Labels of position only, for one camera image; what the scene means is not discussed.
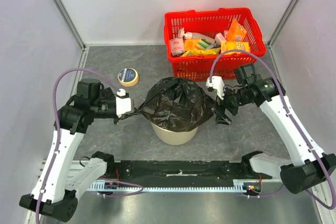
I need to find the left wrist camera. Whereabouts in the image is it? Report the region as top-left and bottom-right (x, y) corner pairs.
(114, 88), (134, 119)

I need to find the black trash bag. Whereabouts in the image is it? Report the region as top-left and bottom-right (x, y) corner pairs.
(133, 77), (215, 132)
(100, 87), (116, 102)

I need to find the slotted cable duct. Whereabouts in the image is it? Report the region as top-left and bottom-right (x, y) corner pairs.
(86, 180), (261, 193)

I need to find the yellow snack bag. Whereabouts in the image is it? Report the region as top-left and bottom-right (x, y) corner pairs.
(181, 48), (220, 57)

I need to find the yellow snack box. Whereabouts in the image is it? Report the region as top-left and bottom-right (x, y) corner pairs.
(221, 41), (250, 53)

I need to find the masking tape roll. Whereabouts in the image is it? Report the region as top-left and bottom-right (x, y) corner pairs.
(118, 68), (139, 87)

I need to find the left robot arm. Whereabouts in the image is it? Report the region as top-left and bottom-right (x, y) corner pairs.
(19, 78), (134, 222)

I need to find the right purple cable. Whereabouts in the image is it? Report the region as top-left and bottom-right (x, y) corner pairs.
(209, 49), (336, 211)

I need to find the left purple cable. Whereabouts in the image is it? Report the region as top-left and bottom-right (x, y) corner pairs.
(35, 68), (145, 224)

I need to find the red plastic basket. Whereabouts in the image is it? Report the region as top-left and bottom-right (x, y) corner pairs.
(163, 7), (266, 81)

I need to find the pink small packet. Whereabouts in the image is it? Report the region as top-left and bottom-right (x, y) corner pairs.
(214, 33), (226, 46)

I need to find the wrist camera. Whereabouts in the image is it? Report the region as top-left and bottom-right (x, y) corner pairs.
(114, 88), (134, 119)
(206, 76), (225, 100)

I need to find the purple cable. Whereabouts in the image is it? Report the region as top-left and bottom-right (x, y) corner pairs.
(209, 49), (336, 211)
(35, 68), (145, 224)

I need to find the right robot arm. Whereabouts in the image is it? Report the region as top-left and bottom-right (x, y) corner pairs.
(206, 63), (335, 194)

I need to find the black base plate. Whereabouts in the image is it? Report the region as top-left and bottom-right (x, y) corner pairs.
(104, 161), (271, 187)

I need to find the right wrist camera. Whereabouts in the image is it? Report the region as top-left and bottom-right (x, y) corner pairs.
(206, 76), (225, 100)

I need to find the pink pouch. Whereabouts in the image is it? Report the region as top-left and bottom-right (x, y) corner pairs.
(170, 37), (185, 56)

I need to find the orange snack pack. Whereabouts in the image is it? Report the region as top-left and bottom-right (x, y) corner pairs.
(184, 39), (201, 51)

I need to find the beige trash bin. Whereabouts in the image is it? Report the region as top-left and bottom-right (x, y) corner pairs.
(151, 123), (198, 145)

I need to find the orange carton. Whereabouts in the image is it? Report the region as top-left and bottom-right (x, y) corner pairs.
(225, 18), (247, 42)

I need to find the green yellow packet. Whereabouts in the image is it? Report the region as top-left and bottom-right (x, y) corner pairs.
(195, 38), (212, 50)

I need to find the pink capped bottle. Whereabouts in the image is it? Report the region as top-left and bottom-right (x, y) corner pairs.
(177, 28), (215, 44)

